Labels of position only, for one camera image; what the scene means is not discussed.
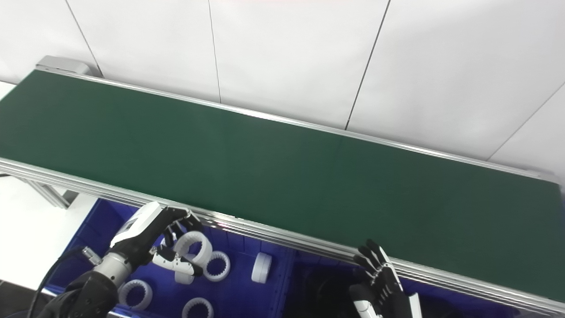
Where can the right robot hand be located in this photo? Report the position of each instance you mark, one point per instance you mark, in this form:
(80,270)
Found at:
(388,296)

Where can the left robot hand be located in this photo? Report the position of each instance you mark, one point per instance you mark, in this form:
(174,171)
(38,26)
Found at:
(137,225)

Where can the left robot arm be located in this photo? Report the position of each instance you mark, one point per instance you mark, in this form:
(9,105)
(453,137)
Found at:
(84,296)

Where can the blue bin with black parts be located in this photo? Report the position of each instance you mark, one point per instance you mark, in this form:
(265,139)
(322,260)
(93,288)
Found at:
(441,307)

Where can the aluminium conveyor support leg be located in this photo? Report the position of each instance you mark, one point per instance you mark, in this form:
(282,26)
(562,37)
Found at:
(48,194)

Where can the green conveyor belt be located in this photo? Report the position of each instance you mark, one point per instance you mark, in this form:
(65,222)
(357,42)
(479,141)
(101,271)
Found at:
(309,246)
(309,185)

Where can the blue bin with white rings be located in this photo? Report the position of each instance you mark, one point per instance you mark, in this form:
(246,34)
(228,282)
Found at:
(247,300)

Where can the grey conveyor end cap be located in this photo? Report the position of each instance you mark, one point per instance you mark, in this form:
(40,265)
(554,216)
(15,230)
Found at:
(62,65)

